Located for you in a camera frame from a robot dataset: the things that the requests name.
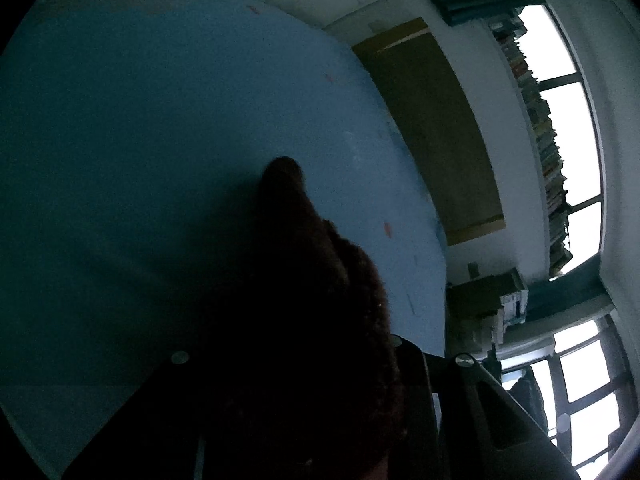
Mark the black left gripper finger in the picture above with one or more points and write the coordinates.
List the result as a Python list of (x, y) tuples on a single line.
[(457, 422)]

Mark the dark red knitted garment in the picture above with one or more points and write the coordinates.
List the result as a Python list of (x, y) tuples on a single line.
[(287, 371)]

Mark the dark hanging clothes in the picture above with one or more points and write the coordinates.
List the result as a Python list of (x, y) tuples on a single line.
[(527, 393)]

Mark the cluttered dark shelf unit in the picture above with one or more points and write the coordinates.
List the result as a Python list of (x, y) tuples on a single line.
[(479, 312)]

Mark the row of books on sill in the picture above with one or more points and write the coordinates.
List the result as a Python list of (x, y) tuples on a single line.
[(507, 29)]

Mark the blue bed sheet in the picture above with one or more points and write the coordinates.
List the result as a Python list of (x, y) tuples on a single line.
[(127, 127)]

